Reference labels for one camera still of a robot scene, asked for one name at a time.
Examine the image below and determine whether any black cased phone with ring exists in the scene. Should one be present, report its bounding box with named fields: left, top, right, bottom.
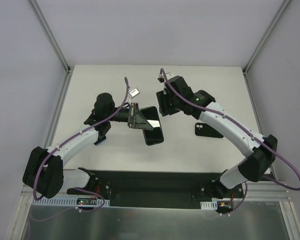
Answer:
left=140, top=106, right=164, bottom=146

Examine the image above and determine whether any black phone case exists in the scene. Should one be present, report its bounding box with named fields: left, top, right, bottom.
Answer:
left=194, top=122, right=224, bottom=139

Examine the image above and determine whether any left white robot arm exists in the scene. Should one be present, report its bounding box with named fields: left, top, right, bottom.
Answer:
left=22, top=93, right=160, bottom=199

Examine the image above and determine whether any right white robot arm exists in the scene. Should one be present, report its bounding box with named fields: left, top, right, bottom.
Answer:
left=156, top=75, right=278, bottom=199

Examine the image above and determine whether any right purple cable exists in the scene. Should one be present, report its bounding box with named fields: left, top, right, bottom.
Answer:
left=159, top=67, right=300, bottom=221

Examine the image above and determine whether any purple cable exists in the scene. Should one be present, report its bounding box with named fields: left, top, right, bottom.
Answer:
left=29, top=76, right=131, bottom=222
left=159, top=67, right=300, bottom=221

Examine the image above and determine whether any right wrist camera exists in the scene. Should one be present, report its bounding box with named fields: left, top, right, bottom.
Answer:
left=157, top=72, right=176, bottom=83

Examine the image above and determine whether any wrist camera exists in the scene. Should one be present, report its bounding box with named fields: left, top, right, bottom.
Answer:
left=128, top=87, right=140, bottom=99
left=157, top=72, right=176, bottom=83

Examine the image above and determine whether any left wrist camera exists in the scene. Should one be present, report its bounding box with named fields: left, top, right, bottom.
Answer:
left=128, top=87, right=140, bottom=99

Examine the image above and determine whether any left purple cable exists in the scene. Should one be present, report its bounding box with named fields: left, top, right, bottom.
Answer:
left=29, top=76, right=131, bottom=222

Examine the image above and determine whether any right aluminium frame post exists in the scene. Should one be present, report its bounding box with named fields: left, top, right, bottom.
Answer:
left=242, top=0, right=293, bottom=76

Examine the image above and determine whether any aluminium frame post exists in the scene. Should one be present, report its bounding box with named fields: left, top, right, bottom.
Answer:
left=242, top=0, right=293, bottom=76
left=27, top=0, right=71, bottom=73

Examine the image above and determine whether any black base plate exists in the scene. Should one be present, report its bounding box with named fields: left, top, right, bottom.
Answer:
left=64, top=168, right=251, bottom=208

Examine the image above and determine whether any right white cable duct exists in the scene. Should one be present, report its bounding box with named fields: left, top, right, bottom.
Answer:
left=200, top=201, right=218, bottom=211

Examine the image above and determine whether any white cable duct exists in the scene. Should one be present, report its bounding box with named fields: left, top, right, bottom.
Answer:
left=32, top=197, right=110, bottom=208
left=200, top=201, right=218, bottom=211

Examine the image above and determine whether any aluminium front rail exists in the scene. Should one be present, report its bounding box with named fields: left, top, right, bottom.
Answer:
left=21, top=181, right=292, bottom=201

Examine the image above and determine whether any left white cable duct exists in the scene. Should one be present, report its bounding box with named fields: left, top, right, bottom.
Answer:
left=32, top=197, right=110, bottom=208

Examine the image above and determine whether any left aluminium frame post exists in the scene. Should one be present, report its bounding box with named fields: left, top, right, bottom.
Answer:
left=27, top=0, right=71, bottom=73

